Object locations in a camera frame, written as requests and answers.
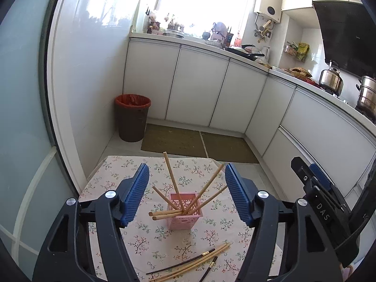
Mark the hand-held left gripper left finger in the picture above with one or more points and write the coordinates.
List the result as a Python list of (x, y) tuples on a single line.
[(135, 194)]

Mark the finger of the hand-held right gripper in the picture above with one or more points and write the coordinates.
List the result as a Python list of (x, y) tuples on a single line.
[(321, 176), (301, 170)]

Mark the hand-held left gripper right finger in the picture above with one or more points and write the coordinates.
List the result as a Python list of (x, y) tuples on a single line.
[(238, 194)]

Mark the bunch of light chopsticks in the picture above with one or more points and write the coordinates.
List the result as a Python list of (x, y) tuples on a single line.
[(172, 176)]

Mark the pink utensil holder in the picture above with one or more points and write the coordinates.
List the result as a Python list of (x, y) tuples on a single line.
[(182, 221)]

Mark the dark chopstick gold band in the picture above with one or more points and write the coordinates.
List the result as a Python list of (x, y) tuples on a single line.
[(182, 261), (211, 265)]

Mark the light wooden chopstick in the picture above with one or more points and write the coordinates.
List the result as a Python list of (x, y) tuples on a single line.
[(176, 273), (188, 265), (191, 262)]

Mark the white cabinet drawer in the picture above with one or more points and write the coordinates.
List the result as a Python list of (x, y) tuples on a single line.
[(293, 158), (323, 123)]

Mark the brown floor mat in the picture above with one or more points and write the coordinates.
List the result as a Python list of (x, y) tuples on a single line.
[(229, 148), (173, 141)]

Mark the floral tablecloth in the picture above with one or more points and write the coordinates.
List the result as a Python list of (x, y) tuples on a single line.
[(164, 241)]

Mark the narrow white cabinet door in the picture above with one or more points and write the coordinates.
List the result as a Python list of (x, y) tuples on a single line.
[(270, 114)]

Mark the brown trash bin red liner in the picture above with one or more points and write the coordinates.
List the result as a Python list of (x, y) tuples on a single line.
[(132, 123)]

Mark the steel steamer pot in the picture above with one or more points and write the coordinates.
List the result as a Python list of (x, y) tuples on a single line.
[(367, 94)]

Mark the steel kettle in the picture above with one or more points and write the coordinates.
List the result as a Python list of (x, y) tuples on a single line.
[(330, 80)]

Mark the woven bamboo basket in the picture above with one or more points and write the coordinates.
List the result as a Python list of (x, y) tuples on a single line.
[(299, 72)]

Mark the white kitchen countertop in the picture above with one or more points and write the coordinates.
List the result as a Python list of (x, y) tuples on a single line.
[(282, 73)]

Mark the yellow green packet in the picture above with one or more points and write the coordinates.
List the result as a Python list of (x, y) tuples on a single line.
[(302, 52)]

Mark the clear jug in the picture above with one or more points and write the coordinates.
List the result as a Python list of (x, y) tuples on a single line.
[(266, 54)]

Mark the black frying pan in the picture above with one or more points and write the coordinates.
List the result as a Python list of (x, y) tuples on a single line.
[(243, 53)]

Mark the frosted glass sliding door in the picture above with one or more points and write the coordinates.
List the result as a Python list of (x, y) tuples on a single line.
[(23, 123)]

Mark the black range hood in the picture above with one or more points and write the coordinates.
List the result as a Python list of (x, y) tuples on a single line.
[(346, 35)]

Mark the red bottle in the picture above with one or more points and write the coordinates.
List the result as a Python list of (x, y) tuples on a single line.
[(238, 39)]

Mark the dark knife block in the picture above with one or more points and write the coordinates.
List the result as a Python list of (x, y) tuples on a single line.
[(229, 38)]

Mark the pale rounded ornament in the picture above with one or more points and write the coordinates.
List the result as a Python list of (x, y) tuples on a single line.
[(220, 28)]

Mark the metal basin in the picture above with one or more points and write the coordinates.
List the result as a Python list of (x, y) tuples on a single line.
[(173, 33)]

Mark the white water heater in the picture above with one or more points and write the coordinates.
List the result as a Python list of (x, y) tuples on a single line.
[(267, 4)]

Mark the cluster of small jars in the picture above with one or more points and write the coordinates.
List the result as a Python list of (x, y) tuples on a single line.
[(164, 23)]

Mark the white cutting board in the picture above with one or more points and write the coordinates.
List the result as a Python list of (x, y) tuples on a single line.
[(141, 14)]

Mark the kitchen window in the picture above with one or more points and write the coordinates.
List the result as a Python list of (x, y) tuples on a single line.
[(199, 0)]

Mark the wall rack with packets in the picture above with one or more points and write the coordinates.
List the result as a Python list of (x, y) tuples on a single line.
[(290, 50)]

